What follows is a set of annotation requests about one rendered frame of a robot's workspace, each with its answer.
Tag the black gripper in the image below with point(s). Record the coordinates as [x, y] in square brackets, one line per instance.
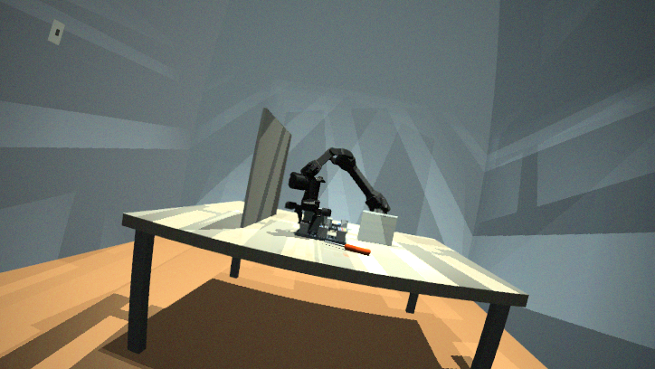
[317, 212]

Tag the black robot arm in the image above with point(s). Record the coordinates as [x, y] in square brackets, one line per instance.
[346, 161]

